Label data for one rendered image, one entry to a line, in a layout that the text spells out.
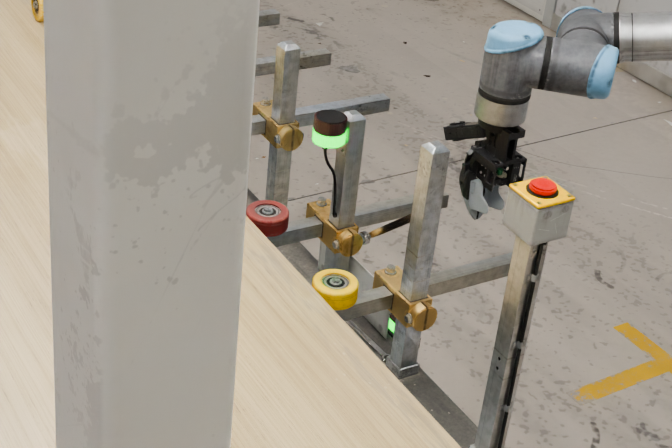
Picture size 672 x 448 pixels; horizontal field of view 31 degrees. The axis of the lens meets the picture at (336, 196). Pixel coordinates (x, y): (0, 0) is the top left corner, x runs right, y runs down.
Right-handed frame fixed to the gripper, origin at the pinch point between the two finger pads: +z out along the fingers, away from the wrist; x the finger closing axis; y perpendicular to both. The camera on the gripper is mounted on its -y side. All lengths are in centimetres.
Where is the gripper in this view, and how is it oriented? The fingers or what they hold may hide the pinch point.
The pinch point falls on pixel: (474, 210)
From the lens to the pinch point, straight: 222.7
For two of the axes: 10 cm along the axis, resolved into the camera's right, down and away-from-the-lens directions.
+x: 8.5, -2.0, 5.0
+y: 5.3, 4.7, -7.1
